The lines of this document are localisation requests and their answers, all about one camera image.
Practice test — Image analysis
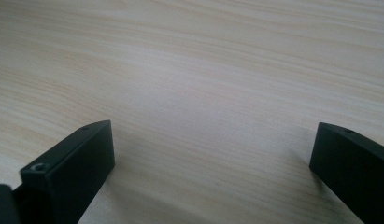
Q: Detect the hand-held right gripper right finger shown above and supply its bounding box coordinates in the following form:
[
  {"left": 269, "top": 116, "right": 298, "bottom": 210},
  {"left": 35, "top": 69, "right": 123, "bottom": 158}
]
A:
[{"left": 308, "top": 121, "right": 384, "bottom": 224}]

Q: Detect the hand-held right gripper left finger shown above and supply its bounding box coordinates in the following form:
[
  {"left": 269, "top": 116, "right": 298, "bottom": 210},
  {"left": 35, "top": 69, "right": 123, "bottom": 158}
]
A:
[{"left": 19, "top": 119, "right": 116, "bottom": 224}]

